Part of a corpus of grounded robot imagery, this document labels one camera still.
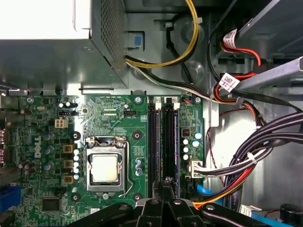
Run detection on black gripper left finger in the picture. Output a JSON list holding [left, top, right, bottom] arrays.
[[71, 179, 167, 227]]

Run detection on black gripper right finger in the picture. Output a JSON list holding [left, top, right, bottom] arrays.
[[166, 179, 268, 227]]

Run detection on black RAM slot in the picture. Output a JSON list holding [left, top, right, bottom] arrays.
[[147, 103, 155, 201], [163, 104, 173, 182]]

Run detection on white board power plug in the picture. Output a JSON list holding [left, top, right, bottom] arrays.
[[188, 157, 205, 178]]

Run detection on metal CPU socket cover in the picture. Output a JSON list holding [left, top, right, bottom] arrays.
[[85, 136, 127, 193]]

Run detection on silver CPU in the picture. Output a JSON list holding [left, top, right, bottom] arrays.
[[91, 153, 120, 184]]

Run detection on black square chip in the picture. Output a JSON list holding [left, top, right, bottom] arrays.
[[42, 197, 61, 211]]

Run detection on black open PC case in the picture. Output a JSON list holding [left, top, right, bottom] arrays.
[[0, 0, 303, 227]]

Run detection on green Dell motherboard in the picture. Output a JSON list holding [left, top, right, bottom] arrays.
[[0, 94, 204, 227]]

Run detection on white four-pin board connector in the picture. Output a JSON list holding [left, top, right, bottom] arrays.
[[54, 118, 69, 129]]

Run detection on blue VGA port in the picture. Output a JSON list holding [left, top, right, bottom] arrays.
[[0, 184, 22, 213]]

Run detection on grey power supply unit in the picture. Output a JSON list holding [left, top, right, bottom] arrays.
[[0, 0, 130, 92]]

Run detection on grey metal disk bay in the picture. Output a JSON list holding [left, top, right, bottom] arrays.
[[212, 0, 303, 94]]

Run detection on wire socket locking lever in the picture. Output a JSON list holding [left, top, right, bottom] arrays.
[[117, 138, 133, 198]]

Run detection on orange red power wires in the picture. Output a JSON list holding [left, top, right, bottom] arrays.
[[191, 165, 253, 209]]

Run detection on black cable bundle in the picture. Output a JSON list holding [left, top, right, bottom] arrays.
[[233, 110, 303, 177]]

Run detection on white and black PSU wires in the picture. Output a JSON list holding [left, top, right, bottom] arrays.
[[125, 60, 237, 105]]

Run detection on white barcode cable label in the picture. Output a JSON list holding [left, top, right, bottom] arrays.
[[217, 72, 240, 93], [222, 28, 239, 48]]

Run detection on red and black wires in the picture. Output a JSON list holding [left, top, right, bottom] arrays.
[[208, 30, 269, 130]]

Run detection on yellow wire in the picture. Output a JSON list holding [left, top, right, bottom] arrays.
[[125, 0, 200, 69]]

